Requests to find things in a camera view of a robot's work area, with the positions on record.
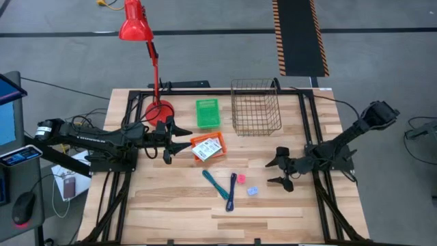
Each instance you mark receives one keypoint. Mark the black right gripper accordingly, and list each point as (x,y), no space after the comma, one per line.
(300,165)

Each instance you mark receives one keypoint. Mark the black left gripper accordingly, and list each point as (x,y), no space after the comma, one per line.
(157,140)

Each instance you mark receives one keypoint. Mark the white printed box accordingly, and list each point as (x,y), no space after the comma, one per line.
(205,152)

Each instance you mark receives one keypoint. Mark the small pale blue item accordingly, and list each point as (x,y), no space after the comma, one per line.
(252,191)

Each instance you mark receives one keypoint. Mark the white card reader box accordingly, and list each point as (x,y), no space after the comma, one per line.
(216,141)

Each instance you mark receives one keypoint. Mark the small pink item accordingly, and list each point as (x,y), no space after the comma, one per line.
(241,178)

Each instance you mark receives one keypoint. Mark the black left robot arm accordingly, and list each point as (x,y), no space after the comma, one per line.
(102,140)

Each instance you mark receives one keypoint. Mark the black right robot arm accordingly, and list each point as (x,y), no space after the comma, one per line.
(341,140)

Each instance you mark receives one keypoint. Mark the orange plastic basket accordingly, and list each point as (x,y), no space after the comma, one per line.
(198,140)

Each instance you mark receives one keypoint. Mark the green plastic basket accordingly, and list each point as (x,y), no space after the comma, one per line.
(208,114)

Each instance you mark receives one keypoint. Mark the black flat bar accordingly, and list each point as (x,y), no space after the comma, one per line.
(187,84)

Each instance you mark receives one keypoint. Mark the black diagonal strut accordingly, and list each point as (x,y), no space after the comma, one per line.
(61,160)

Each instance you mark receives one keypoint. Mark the brown flat device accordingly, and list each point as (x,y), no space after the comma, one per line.
(69,187)

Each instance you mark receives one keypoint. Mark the white paper sheet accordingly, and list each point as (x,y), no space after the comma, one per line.
(59,177)

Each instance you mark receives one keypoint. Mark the red desk lamp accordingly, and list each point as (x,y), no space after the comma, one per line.
(136,24)

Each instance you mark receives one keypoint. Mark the black hazard-striped floor mat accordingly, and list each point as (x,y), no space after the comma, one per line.
(300,37)

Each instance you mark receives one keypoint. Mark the black floor equipment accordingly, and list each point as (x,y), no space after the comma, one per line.
(425,130)

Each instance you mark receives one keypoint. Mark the tablet with blue screen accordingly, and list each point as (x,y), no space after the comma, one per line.
(20,155)

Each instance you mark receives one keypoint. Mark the dark grey desk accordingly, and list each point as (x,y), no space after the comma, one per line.
(20,177)

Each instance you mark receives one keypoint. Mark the black glowing computer mouse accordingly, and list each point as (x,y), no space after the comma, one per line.
(23,206)

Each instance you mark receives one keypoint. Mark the blue-screen monitor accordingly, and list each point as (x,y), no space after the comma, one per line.
(7,119)

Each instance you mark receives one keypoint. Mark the black keyboard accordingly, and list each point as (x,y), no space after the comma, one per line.
(2,188)

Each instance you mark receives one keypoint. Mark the black aluminium table frame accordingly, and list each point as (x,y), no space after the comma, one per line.
(205,92)

